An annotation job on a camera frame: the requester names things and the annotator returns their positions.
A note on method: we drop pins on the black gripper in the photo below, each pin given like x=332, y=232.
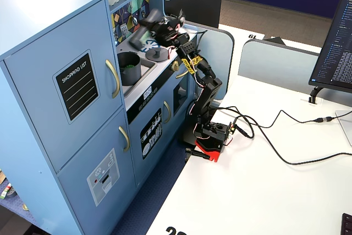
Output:
x=159, y=32

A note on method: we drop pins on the gray cylindrical salt shaker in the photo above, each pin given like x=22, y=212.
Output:
x=138, y=38

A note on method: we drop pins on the red and black robot base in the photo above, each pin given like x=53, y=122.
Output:
x=209, y=149

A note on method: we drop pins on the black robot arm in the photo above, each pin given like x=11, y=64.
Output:
x=209, y=94

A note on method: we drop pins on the steel hanging utensil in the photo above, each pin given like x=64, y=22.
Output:
x=143, y=13

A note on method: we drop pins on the steel hanging ladle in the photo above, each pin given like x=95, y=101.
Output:
x=134, y=20

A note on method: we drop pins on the gray round pot lid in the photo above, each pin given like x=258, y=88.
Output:
x=158, y=54

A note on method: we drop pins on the steel slotted spatula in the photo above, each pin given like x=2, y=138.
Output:
x=124, y=30

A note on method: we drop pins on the gray toy sink basin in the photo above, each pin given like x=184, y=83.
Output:
x=148, y=65

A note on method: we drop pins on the gold stove knob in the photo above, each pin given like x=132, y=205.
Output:
x=175, y=66

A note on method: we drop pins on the gray plastic pot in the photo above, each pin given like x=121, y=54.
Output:
x=132, y=75

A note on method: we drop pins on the black Dell monitor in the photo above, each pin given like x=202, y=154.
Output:
x=198, y=1

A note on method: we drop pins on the gray rounded desk partition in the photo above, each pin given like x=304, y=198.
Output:
x=217, y=53

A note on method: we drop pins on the blue oven door with window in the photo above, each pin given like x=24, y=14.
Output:
x=180, y=122

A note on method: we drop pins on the blue dishwasher door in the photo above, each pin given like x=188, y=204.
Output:
x=167, y=136

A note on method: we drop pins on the gray low desk partition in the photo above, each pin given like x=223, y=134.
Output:
x=275, y=64

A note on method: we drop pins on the black table clamp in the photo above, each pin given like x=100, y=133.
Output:
x=196, y=153

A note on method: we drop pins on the blue fridge door with list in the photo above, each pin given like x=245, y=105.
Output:
x=33, y=94

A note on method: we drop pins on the blue freezer door with dispenser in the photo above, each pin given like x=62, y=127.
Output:
x=77, y=158

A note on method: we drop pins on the monitor with lit screen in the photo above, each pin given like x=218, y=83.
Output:
x=335, y=39

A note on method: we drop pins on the light wooden piece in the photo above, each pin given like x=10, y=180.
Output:
x=2, y=177

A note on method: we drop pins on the gray tape roll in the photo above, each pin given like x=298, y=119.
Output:
x=13, y=193

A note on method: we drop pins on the green and white small box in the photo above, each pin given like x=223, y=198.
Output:
x=5, y=191

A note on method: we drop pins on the black keyboard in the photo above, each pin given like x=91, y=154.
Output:
x=347, y=225

